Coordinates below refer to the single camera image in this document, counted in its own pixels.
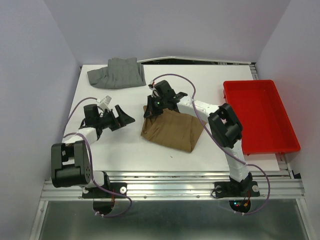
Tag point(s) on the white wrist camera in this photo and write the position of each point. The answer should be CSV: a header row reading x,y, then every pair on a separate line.
x,y
103,103
154,92

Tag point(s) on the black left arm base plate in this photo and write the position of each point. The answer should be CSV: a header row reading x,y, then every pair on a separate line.
x,y
96,193

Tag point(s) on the grey pleated skirt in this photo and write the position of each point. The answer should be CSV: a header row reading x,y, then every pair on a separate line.
x,y
118,74

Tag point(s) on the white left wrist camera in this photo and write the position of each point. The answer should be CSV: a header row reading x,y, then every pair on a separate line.
x,y
103,103

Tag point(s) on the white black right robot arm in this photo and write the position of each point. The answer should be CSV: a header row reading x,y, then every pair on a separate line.
x,y
225,127

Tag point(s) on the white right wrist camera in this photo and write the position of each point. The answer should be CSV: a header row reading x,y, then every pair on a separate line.
x,y
154,92

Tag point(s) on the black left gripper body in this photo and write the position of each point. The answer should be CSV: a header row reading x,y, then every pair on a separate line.
x,y
108,120

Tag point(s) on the aluminium rail frame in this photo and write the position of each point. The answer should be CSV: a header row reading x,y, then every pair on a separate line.
x,y
153,172

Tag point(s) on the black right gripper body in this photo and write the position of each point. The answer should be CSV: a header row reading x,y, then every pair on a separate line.
x,y
158,103

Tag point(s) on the red plastic tray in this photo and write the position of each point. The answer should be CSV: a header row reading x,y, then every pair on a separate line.
x,y
267,128

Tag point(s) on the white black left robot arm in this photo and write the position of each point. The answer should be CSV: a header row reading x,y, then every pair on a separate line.
x,y
71,160

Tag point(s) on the tan brown skirt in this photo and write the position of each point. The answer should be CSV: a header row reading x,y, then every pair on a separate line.
x,y
174,130

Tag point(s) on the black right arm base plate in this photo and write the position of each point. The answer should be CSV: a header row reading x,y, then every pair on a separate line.
x,y
228,189

